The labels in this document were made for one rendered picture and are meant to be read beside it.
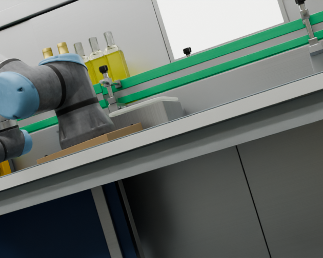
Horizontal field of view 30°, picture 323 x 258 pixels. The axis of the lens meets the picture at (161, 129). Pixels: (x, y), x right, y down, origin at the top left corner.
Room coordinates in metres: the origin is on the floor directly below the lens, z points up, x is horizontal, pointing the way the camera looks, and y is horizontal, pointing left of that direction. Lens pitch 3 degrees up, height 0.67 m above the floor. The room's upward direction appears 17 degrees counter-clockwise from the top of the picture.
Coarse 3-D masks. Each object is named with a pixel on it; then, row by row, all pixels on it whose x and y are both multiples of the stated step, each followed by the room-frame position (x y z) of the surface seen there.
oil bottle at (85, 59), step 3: (84, 57) 2.08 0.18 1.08; (87, 57) 2.09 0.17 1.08; (84, 60) 2.07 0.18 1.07; (87, 60) 2.08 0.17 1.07; (87, 63) 2.07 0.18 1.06; (87, 66) 2.07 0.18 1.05; (90, 69) 2.08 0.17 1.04; (90, 72) 2.07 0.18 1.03; (90, 75) 2.07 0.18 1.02; (90, 78) 2.07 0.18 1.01; (93, 78) 2.08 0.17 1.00; (93, 81) 2.07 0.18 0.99; (93, 84) 2.07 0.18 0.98
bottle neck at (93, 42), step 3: (90, 39) 2.08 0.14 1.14; (93, 39) 2.08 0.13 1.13; (96, 39) 2.09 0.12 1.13; (90, 42) 2.08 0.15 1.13; (93, 42) 2.08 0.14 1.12; (96, 42) 2.08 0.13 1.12; (90, 45) 2.08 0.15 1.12; (93, 45) 2.08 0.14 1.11; (96, 45) 2.08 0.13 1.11; (93, 48) 2.08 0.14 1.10; (96, 48) 2.08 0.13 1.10
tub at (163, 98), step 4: (164, 96) 1.73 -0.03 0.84; (148, 100) 1.71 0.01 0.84; (152, 100) 1.71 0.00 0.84; (156, 100) 1.71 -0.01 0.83; (160, 100) 1.72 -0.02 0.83; (164, 100) 1.75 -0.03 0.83; (168, 100) 1.80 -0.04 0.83; (172, 100) 1.85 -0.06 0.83; (176, 100) 1.91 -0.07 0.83; (136, 104) 1.72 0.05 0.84; (140, 104) 1.72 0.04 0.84; (144, 104) 1.72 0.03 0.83; (148, 104) 1.72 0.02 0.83; (124, 108) 1.74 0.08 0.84; (128, 108) 1.73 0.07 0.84; (132, 108) 1.72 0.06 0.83; (136, 108) 1.73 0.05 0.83; (112, 112) 1.74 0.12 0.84; (116, 112) 1.74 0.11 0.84; (120, 112) 1.73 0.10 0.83; (124, 112) 1.74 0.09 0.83; (112, 116) 1.79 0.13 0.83
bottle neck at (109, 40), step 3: (105, 33) 2.06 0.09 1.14; (108, 33) 2.06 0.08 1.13; (111, 33) 2.07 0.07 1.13; (105, 36) 2.06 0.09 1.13; (108, 36) 2.06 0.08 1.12; (111, 36) 2.07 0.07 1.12; (105, 39) 2.07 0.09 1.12; (108, 39) 2.06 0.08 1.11; (111, 39) 2.06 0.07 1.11; (108, 42) 2.06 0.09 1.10; (111, 42) 2.06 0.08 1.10; (108, 45) 2.06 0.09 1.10
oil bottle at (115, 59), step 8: (112, 48) 2.05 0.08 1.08; (120, 48) 2.08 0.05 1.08; (104, 56) 2.06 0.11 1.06; (112, 56) 2.05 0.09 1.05; (120, 56) 2.05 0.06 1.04; (112, 64) 2.05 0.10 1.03; (120, 64) 2.04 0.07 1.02; (112, 72) 2.05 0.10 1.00; (120, 72) 2.05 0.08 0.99; (128, 72) 2.08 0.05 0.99; (112, 80) 2.06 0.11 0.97
